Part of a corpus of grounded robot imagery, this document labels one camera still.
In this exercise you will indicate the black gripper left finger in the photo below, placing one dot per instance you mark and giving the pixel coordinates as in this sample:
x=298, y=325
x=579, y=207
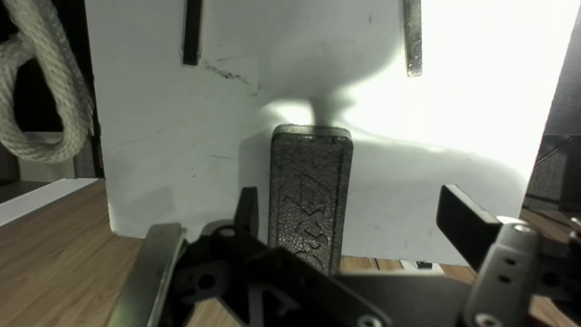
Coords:
x=147, y=278

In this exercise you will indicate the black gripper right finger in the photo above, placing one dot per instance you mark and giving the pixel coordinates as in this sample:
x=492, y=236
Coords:
x=505, y=273

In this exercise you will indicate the white wall socket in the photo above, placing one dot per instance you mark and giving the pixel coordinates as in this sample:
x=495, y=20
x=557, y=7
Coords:
x=419, y=264

